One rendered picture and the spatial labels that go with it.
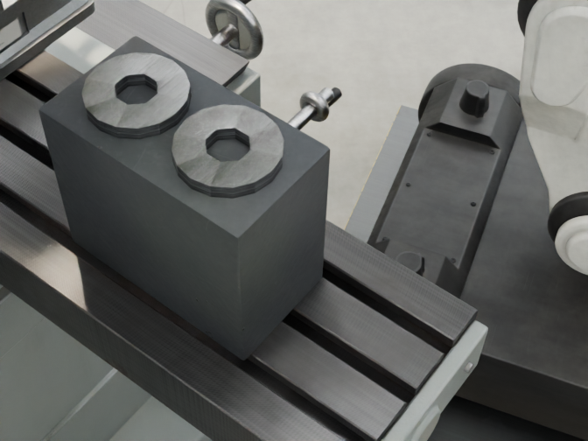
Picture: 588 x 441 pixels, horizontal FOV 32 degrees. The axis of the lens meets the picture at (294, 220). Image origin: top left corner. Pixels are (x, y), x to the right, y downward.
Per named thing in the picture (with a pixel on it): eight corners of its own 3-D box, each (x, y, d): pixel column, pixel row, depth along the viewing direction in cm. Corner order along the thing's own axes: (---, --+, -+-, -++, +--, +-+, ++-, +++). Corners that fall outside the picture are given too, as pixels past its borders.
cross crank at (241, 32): (225, 26, 172) (221, -30, 163) (279, 56, 168) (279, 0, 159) (162, 78, 165) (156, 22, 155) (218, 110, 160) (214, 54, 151)
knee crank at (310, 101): (323, 88, 176) (325, 63, 172) (351, 103, 174) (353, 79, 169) (244, 163, 166) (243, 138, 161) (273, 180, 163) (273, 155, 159)
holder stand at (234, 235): (155, 169, 105) (134, 21, 89) (324, 276, 97) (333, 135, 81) (71, 241, 99) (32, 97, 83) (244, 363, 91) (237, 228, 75)
